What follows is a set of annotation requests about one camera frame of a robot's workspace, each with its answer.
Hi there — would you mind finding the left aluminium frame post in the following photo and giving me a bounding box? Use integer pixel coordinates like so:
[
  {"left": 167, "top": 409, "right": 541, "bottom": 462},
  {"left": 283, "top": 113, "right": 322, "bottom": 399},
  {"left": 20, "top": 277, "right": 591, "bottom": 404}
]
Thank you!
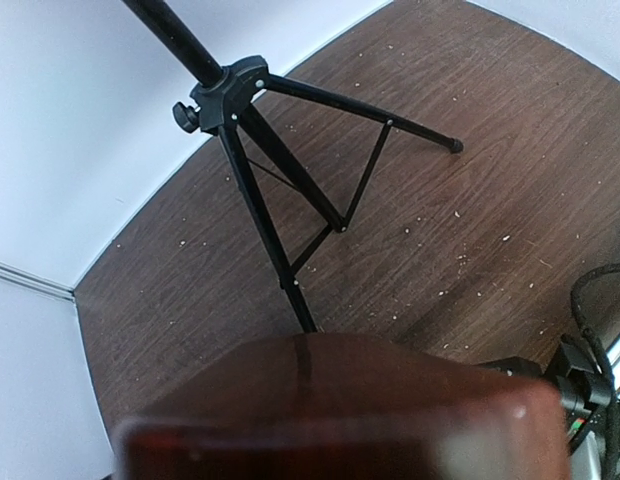
[{"left": 0, "top": 263, "right": 75, "bottom": 302}]

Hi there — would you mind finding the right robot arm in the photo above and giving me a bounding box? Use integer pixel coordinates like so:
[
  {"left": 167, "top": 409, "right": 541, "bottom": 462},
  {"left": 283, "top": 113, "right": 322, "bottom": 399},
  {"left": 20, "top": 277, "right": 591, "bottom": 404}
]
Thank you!
[{"left": 482, "top": 263, "right": 620, "bottom": 479}]

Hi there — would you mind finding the wooden metronome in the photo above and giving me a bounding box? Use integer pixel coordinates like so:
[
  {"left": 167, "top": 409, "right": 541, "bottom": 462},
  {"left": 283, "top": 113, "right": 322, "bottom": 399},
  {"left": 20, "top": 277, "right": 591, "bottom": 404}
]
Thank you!
[{"left": 114, "top": 334, "right": 571, "bottom": 479}]

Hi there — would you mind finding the black music stand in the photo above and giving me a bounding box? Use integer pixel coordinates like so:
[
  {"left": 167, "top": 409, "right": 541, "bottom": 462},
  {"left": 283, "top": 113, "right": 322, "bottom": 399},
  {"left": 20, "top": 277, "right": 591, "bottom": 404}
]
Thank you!
[{"left": 126, "top": 1, "right": 464, "bottom": 333}]

